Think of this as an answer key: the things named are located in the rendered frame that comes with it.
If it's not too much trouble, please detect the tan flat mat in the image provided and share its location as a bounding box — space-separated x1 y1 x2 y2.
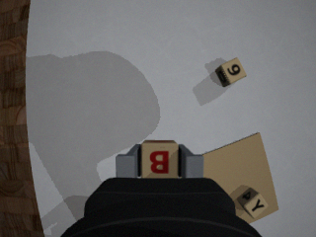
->
202 132 278 224

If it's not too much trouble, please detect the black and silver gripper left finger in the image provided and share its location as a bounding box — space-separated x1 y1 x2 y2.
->
116 144 141 178

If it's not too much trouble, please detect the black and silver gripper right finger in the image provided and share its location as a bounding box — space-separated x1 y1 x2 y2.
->
178 144 204 178

